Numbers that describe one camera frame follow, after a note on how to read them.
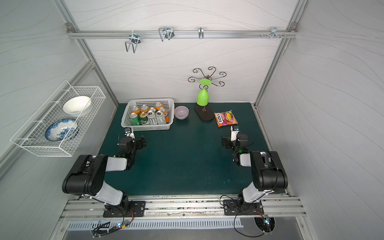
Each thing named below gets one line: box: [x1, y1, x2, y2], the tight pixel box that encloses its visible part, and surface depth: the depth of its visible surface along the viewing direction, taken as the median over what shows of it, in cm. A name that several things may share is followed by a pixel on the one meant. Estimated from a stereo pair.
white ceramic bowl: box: [63, 96, 92, 117], surface depth 73 cm
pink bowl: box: [174, 105, 190, 120], surface depth 113 cm
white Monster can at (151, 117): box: [146, 110, 159, 125], surface depth 98 cm
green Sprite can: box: [129, 112, 142, 126], surface depth 100 cm
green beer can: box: [139, 111, 149, 125], surface depth 101 cm
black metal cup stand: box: [187, 66, 227, 122], surface depth 98 cm
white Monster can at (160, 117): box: [155, 108, 166, 125], surface depth 98 cm
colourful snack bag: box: [214, 109, 238, 128], surface depth 110 cm
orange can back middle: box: [140, 104, 150, 113], surface depth 106 cm
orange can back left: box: [131, 105, 141, 115], surface depth 105 cm
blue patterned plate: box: [45, 118, 79, 142], surface depth 65 cm
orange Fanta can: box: [154, 102, 164, 110], surface depth 106 cm
